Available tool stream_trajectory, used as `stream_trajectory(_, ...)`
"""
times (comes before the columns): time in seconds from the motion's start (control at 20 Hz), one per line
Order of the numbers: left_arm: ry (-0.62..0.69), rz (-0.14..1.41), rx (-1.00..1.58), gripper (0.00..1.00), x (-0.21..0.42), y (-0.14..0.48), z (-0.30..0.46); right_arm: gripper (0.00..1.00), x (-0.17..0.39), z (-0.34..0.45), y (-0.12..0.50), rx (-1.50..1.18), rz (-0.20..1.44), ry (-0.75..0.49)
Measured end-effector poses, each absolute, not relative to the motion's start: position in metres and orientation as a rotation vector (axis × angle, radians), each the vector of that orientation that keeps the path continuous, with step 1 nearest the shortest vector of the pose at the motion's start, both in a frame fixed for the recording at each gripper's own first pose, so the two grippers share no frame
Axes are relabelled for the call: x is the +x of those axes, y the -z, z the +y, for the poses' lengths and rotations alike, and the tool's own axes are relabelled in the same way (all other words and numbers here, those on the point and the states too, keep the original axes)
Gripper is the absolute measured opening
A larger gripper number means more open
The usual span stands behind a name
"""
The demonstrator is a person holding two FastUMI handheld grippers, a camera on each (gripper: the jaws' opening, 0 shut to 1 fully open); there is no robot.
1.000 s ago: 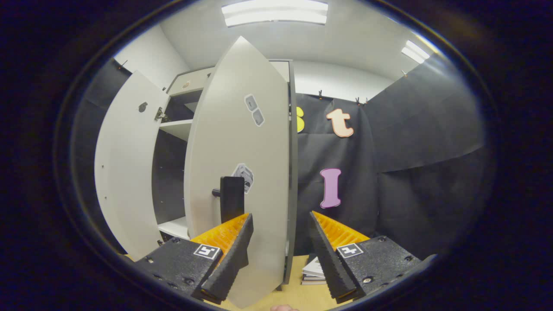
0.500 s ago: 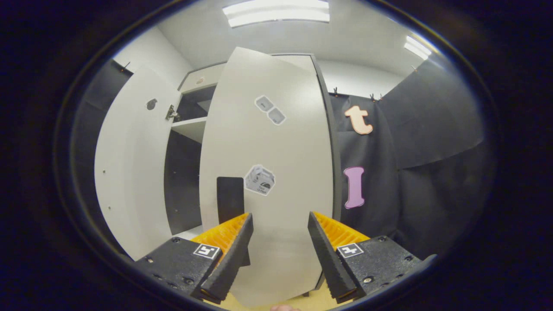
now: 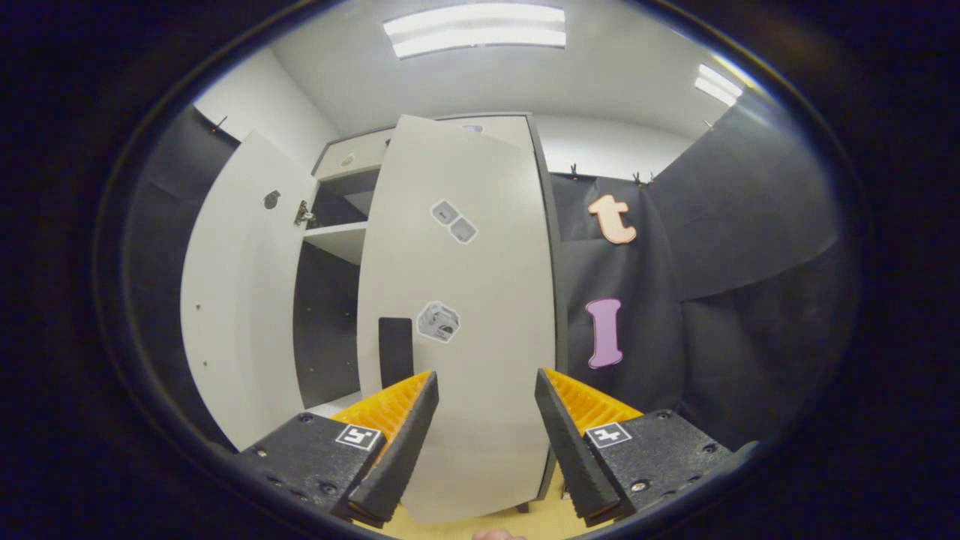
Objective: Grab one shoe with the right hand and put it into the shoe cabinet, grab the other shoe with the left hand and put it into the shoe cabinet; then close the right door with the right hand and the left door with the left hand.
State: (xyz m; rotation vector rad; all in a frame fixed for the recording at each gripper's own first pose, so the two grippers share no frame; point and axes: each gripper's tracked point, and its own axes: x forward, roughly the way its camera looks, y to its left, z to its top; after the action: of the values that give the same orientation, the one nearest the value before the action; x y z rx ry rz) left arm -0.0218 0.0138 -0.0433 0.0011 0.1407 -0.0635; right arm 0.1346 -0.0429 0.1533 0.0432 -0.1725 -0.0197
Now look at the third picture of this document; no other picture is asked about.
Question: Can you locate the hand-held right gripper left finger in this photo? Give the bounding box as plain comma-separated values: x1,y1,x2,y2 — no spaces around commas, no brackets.
238,370,440,527

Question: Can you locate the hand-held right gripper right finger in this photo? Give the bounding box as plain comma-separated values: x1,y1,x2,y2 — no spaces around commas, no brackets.
534,367,734,527

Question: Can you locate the white and grey shoe cabinet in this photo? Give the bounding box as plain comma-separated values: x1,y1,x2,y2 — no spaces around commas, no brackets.
292,112,569,518

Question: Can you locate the white shoe cabinet door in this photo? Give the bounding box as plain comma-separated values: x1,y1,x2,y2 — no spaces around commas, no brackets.
180,130,317,451
356,114,557,524

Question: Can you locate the white cabinet shelf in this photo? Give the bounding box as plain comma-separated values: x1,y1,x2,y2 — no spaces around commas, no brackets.
302,221,370,266
307,390,365,419

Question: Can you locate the black backdrop cloth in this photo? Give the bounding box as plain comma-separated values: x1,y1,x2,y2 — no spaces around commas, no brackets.
124,105,241,451
551,101,860,451

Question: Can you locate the small ceiling light panel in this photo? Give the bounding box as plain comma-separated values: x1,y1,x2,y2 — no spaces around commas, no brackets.
694,64,743,107

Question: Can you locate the large ceiling light panel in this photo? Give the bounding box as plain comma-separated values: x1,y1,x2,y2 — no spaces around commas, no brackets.
382,2,567,59

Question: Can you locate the black door handle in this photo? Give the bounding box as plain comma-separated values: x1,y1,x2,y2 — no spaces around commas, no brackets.
378,317,415,391

